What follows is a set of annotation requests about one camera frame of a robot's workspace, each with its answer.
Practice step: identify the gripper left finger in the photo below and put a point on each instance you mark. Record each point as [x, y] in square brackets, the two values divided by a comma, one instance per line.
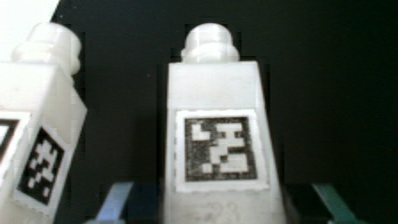
[109, 215]

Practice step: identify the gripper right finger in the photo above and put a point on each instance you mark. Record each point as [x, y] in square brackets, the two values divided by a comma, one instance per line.
[343, 216]

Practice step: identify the white leg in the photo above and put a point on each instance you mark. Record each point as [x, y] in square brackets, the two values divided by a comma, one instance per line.
[223, 189]
[41, 119]

